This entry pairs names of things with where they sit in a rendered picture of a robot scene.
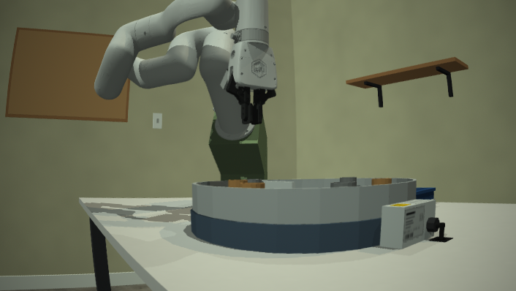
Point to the blue plastic crate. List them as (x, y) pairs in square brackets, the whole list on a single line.
[(425, 193)]

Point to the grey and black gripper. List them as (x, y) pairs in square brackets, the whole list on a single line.
[(253, 65)]

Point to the bronze bushing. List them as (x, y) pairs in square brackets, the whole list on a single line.
[(236, 183), (381, 181), (252, 185)]

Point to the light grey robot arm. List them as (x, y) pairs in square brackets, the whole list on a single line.
[(250, 19)]

